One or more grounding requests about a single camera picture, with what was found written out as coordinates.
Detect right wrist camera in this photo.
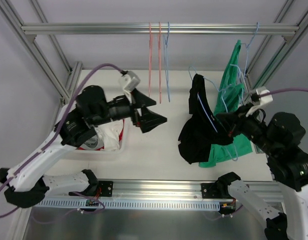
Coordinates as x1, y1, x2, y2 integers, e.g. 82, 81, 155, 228
245, 86, 273, 117

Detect pink hanger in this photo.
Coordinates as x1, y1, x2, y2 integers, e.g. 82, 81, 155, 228
157, 22, 162, 104
148, 23, 153, 97

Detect grey tank top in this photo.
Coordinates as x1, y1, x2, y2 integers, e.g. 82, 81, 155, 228
80, 135, 100, 151

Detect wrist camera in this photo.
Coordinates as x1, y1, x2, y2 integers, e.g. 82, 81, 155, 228
245, 86, 273, 117
118, 71, 140, 102

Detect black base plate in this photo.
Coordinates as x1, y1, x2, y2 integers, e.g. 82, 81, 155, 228
69, 179, 114, 198
200, 182, 221, 199

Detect black tank top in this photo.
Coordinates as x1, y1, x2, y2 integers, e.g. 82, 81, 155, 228
178, 74, 221, 164

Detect aluminium hanging rail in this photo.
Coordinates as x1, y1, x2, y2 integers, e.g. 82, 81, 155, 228
21, 23, 299, 36

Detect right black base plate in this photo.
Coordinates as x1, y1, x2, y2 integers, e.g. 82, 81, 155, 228
200, 182, 221, 199

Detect aluminium front rail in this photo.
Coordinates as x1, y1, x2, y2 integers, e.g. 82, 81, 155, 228
22, 178, 293, 203

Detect green tank top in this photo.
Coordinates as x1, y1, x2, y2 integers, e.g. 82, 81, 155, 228
199, 40, 252, 168

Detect white tank top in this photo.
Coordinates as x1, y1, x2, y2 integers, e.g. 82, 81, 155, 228
95, 122, 124, 152

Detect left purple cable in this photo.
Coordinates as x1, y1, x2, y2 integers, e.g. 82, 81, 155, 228
0, 63, 124, 220

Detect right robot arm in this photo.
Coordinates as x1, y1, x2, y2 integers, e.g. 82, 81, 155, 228
215, 105, 308, 240

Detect white slotted cable duct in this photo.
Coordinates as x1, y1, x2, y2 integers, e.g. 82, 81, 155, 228
36, 198, 220, 211

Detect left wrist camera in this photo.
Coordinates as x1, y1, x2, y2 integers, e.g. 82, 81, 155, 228
118, 71, 140, 102

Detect red tank top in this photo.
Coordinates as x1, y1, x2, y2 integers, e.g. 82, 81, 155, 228
98, 119, 125, 151

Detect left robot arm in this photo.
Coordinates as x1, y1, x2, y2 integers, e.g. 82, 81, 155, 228
0, 85, 167, 208

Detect white plastic basket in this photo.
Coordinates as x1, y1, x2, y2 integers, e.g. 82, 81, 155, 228
53, 104, 129, 162

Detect blue hanger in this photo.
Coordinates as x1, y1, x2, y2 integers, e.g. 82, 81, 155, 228
243, 22, 260, 83
178, 73, 252, 168
163, 22, 171, 102

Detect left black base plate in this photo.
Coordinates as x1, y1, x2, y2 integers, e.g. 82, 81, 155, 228
69, 179, 114, 198

